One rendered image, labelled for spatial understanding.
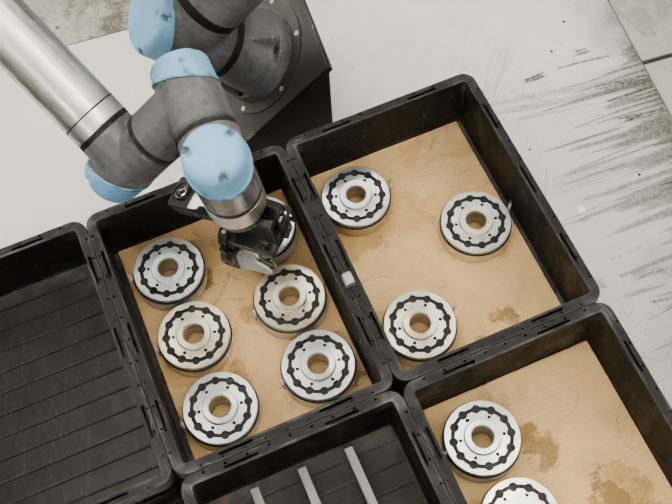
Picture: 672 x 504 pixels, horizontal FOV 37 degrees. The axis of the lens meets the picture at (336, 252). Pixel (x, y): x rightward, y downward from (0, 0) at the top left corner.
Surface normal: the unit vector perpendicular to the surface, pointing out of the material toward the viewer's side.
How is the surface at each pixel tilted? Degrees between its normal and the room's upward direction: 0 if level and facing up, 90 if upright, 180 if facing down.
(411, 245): 0
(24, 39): 31
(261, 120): 43
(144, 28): 50
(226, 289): 0
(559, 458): 0
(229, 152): 9
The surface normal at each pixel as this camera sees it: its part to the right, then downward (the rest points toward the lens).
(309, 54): -0.67, -0.11
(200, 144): -0.09, -0.31
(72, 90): 0.28, 0.00
